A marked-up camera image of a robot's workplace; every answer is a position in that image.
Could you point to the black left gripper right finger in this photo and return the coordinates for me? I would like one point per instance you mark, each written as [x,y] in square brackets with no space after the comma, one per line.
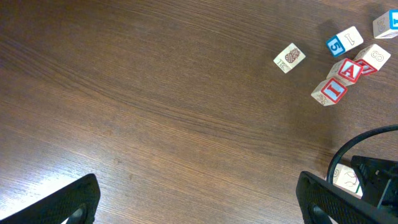
[322,202]

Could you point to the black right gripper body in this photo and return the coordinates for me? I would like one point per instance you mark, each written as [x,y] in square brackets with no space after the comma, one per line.
[378,180]

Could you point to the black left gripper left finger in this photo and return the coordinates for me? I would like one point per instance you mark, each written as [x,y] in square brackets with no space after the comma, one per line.
[74,203]

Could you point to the wooden block blue number two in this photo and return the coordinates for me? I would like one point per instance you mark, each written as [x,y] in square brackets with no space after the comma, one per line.
[345,178]

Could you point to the wooden block red letter I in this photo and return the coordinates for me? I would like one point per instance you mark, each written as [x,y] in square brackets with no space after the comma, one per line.
[329,92]

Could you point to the wooden block red letter A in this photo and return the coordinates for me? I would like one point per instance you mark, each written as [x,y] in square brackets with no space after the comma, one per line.
[346,72]

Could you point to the wooden block red letter U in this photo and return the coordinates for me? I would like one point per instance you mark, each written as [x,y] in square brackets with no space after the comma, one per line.
[372,58]

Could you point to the wooden block blue number five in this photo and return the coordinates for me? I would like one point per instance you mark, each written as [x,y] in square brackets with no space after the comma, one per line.
[344,41]

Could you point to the wooden block pineapple yellow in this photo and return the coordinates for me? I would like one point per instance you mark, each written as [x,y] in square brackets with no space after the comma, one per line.
[289,58]

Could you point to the wooden block blue top far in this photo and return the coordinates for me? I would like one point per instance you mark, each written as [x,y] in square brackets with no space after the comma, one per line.
[385,26]

